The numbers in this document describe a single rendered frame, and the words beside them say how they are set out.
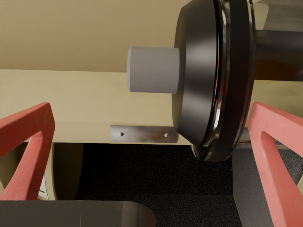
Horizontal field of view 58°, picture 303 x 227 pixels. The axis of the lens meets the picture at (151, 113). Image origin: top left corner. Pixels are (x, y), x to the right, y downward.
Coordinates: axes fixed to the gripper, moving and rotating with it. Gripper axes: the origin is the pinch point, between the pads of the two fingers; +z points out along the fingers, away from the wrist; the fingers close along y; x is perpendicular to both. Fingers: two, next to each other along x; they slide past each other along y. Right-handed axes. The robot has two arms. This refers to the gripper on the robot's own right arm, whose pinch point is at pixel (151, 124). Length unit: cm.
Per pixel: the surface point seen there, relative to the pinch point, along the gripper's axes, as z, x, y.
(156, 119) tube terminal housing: 12.9, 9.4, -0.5
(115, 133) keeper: 12.0, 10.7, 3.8
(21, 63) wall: 55, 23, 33
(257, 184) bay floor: 19.2, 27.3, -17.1
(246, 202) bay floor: 20.3, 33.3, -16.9
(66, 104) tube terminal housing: 15.1, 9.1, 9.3
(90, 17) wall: 55, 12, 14
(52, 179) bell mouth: 13.8, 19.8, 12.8
